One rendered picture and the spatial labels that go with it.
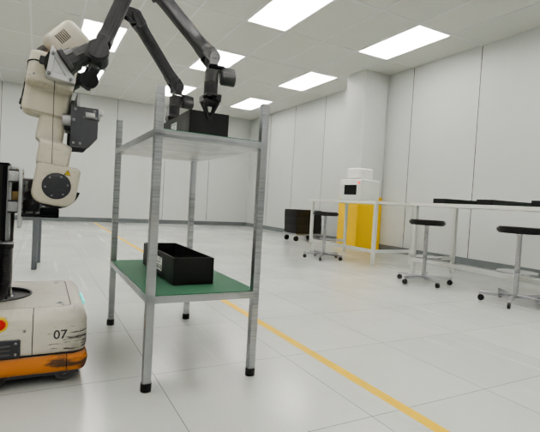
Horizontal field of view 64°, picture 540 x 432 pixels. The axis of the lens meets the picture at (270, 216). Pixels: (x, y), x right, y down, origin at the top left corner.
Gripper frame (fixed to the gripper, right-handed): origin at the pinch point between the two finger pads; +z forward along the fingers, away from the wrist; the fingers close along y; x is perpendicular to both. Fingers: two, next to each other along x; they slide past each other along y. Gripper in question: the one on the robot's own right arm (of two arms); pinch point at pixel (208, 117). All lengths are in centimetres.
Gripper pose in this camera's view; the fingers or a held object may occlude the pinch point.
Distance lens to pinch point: 185.6
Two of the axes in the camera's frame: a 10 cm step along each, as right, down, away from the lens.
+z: -0.7, 10.0, 0.2
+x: -8.8, -0.5, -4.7
